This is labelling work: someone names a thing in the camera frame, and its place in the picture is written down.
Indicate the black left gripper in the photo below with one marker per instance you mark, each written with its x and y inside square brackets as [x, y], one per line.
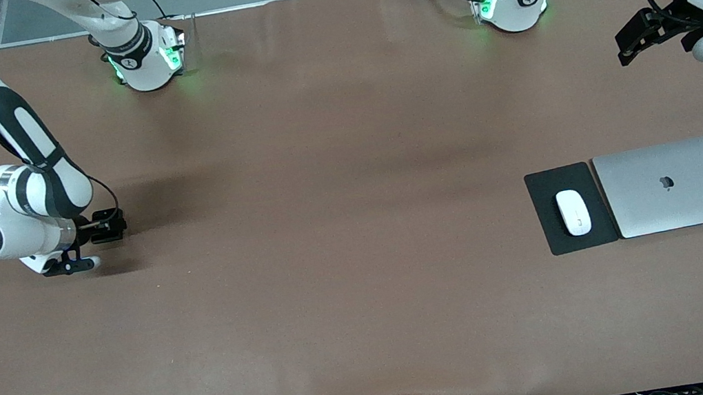
[680, 7]

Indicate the white computer mouse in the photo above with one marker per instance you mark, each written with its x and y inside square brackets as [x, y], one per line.
[574, 213]

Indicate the silver apple laptop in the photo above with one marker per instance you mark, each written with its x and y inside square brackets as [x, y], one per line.
[673, 205]

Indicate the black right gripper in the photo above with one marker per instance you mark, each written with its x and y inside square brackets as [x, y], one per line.
[100, 226]

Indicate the brown table cover cloth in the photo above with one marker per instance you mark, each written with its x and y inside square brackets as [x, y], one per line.
[371, 327]

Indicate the black rectangular mouse pad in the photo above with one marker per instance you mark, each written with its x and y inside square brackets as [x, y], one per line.
[545, 210]

